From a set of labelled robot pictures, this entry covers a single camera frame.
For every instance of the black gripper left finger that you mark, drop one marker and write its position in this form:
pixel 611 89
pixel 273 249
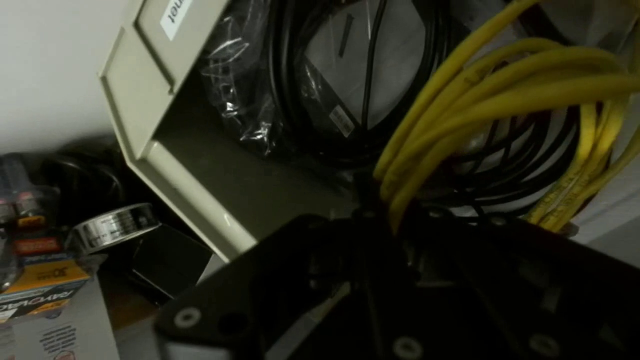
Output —
pixel 280 293

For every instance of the battery pack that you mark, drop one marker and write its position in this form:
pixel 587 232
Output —
pixel 31 220

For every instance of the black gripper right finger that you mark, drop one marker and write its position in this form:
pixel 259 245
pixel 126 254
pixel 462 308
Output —
pixel 521 286

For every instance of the black tape roll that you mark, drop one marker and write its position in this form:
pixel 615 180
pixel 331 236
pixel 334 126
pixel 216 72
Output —
pixel 81 177

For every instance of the silver tape roll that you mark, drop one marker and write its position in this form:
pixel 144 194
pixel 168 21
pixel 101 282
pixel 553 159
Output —
pixel 112 226

